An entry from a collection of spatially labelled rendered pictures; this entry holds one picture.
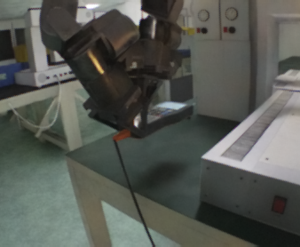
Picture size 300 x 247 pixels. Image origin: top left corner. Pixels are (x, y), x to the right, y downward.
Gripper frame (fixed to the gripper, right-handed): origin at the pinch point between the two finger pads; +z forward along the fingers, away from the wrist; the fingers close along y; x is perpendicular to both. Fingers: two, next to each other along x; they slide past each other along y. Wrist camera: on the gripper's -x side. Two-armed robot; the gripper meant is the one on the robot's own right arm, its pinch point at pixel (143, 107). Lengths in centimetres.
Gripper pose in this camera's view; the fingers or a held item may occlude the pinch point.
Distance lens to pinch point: 53.4
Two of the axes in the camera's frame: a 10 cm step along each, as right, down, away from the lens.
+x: -6.3, 0.5, -7.8
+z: -1.0, 9.8, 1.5
